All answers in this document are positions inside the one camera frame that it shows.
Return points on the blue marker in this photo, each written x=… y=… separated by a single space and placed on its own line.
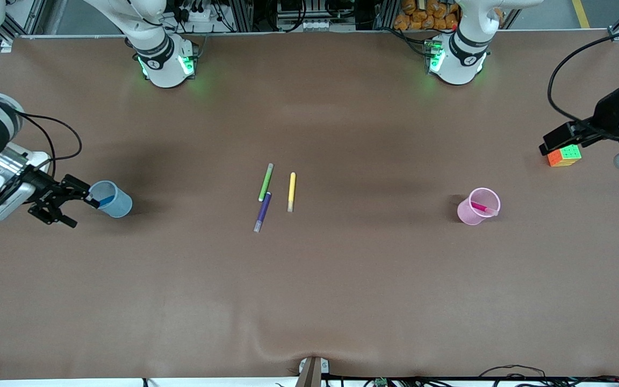
x=106 y=201

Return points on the pink marker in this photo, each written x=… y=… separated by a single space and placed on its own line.
x=482 y=207

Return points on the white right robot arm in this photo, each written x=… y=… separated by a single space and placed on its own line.
x=159 y=54

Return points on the multicoloured puzzle cube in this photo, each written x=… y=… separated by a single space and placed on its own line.
x=567 y=156

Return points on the blue mesh cup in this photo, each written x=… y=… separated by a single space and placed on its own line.
x=121 y=207

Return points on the pink mesh cup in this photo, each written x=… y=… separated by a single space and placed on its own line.
x=470 y=215

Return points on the pile of orange bags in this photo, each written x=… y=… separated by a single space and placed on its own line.
x=427 y=19

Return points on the purple marker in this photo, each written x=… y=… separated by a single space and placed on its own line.
x=263 y=211

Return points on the green marker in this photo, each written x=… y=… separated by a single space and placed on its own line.
x=266 y=183

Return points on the white power strip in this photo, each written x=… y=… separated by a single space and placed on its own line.
x=196 y=16

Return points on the yellow marker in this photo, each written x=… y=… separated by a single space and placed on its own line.
x=291 y=192

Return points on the white terminal block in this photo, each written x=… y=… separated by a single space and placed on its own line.
x=318 y=24

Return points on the small green circuit board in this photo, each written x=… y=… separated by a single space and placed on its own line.
x=380 y=382

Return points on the white corner bracket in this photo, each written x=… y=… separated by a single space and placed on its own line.
x=6 y=47
x=617 y=35

